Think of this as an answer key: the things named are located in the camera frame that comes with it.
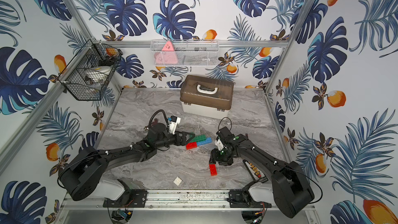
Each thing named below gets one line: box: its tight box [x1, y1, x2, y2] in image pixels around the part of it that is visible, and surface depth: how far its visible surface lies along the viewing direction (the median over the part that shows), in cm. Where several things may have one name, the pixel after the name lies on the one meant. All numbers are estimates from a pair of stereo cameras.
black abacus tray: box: [242, 159, 269, 184], surface depth 83 cm
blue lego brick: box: [196, 137, 212, 146], surface depth 94 cm
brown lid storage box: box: [179, 74, 235, 121], surface depth 96 cm
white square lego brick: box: [173, 176, 182, 187], surface depth 80 cm
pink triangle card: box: [153, 40, 178, 65], surface depth 92 cm
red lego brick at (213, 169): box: [208, 163, 218, 177], surface depth 84 cm
